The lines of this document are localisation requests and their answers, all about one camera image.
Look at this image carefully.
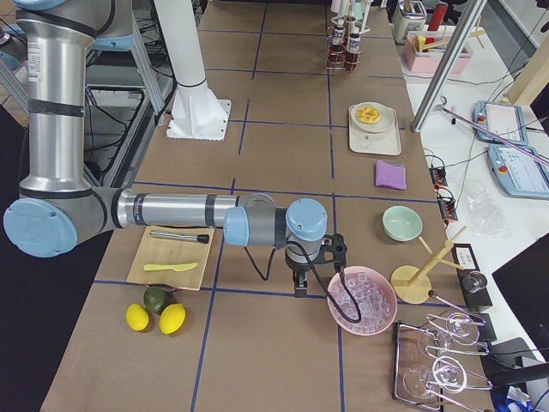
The black scale base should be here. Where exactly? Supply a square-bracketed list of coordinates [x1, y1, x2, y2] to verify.
[451, 243, 492, 312]

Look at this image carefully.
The far teach pendant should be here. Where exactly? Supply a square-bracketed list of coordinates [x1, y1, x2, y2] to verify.
[473, 100, 528, 146]

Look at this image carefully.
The beige serving tray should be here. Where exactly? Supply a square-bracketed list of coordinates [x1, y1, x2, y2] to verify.
[348, 105, 401, 156]

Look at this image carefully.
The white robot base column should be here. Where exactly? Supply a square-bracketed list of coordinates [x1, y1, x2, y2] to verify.
[154, 0, 232, 141]

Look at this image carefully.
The wine glass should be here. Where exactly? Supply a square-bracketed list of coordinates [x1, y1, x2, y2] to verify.
[403, 355, 468, 403]
[426, 312, 487, 348]

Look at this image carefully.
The wooden banana stand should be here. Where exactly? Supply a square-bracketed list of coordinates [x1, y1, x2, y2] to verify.
[390, 226, 467, 305]

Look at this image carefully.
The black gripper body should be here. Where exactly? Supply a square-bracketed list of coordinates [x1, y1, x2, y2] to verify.
[285, 233, 346, 283]

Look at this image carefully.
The pink bowl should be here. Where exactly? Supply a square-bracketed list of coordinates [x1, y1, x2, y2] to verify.
[327, 265, 398, 336]

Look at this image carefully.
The teach pendant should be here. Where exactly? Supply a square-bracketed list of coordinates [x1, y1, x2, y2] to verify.
[487, 144, 548, 200]
[473, 100, 528, 146]

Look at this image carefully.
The aluminium frame post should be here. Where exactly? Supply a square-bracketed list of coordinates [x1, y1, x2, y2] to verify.
[411, 0, 487, 132]

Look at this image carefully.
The copper wire bottle rack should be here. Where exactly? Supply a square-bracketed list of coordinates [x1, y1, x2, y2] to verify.
[326, 17, 361, 71]

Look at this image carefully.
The green lime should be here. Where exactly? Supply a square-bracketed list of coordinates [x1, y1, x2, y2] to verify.
[143, 286, 168, 314]

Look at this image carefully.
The yellow lemon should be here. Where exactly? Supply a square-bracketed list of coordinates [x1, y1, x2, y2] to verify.
[125, 304, 149, 331]
[160, 303, 186, 335]

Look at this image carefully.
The tea bottle white cap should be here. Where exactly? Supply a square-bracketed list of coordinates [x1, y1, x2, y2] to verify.
[344, 27, 360, 70]

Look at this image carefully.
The near teach pendant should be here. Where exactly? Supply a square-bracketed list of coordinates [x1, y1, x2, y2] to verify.
[487, 144, 548, 200]

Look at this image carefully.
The pink storage box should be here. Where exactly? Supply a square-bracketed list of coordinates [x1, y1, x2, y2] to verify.
[404, 32, 474, 74]

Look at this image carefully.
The lower wine glass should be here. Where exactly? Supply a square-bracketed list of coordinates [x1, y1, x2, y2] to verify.
[403, 355, 468, 403]

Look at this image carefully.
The yellow plastic knife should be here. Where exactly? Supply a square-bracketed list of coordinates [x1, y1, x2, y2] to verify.
[143, 263, 198, 272]

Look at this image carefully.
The mint green bowl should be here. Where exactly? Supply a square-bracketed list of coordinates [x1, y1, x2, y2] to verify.
[382, 206, 423, 242]

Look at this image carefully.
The bamboo cutting board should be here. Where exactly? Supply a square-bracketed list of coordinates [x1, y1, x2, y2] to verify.
[127, 226, 214, 290]

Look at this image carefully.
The purple folded cloth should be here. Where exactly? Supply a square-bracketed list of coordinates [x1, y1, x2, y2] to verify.
[375, 160, 407, 191]

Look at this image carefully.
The right yellow lemon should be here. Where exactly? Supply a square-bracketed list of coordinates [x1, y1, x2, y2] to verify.
[160, 303, 186, 335]

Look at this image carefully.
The clear ice cubes pile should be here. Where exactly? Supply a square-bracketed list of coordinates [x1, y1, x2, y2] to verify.
[333, 270, 392, 332]

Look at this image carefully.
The left yellow lemon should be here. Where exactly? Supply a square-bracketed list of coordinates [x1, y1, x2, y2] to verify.
[125, 304, 149, 331]

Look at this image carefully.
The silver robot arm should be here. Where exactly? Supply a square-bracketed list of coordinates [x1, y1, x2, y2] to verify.
[3, 1, 347, 296]

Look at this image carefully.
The glass rack tray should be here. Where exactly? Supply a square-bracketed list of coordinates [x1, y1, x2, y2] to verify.
[392, 312, 492, 411]

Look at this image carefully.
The cream round plate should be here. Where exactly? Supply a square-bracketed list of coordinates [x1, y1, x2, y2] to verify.
[349, 102, 395, 133]

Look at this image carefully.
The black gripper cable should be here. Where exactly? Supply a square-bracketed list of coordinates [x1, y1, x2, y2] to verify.
[244, 239, 364, 324]

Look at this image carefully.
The glazed donut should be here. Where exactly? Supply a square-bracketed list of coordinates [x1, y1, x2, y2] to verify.
[356, 106, 381, 124]

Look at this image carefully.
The steel toaster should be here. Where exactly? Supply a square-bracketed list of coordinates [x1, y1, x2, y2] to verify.
[392, 1, 427, 45]

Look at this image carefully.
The black steel muddler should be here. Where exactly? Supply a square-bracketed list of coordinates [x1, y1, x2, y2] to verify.
[150, 230, 210, 244]

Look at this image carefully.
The upper wine glass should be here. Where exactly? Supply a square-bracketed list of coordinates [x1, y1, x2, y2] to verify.
[426, 312, 487, 348]

